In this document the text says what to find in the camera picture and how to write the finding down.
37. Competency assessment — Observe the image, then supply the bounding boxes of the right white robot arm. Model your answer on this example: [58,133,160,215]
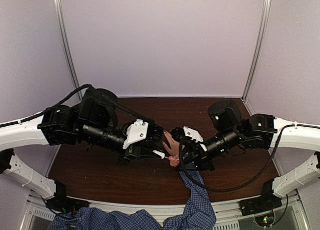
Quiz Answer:
[171,100,320,211]

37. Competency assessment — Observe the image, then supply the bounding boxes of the mannequin hand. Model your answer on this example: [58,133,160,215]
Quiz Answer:
[162,131,180,159]

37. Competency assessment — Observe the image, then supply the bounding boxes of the left aluminium frame post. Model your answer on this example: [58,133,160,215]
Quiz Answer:
[53,0,80,89]

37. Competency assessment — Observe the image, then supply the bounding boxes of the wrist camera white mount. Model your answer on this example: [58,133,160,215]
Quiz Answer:
[122,119,164,149]
[171,126,208,152]

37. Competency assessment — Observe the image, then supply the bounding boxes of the white nail polish cap brush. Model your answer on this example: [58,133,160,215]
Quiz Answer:
[152,150,169,159]

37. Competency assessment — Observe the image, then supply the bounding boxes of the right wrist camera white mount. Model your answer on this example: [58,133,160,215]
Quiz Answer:
[171,126,208,152]

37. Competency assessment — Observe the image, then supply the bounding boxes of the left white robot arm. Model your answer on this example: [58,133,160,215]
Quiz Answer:
[0,88,165,212]

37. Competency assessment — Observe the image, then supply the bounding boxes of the right aluminium frame post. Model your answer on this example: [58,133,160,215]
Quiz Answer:
[241,0,272,102]

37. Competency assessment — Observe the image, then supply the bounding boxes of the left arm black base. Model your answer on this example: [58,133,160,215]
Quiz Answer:
[45,197,90,213]

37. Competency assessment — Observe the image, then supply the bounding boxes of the left black braided cable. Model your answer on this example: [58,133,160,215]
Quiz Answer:
[0,83,156,128]

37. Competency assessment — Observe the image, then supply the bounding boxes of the right black cable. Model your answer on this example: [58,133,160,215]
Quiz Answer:
[176,124,320,193]

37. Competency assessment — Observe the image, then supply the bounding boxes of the aluminium frame post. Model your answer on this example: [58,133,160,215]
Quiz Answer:
[53,0,80,89]
[241,0,272,102]

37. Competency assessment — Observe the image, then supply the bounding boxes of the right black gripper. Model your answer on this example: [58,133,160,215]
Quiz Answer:
[173,127,242,172]

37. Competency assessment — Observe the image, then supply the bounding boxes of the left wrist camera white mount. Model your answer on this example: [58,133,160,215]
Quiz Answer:
[122,119,164,149]

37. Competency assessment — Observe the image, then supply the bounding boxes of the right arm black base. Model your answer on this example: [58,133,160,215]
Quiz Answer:
[239,196,282,216]

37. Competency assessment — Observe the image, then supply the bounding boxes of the pink nail polish bottle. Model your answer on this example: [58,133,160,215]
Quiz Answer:
[168,155,180,167]

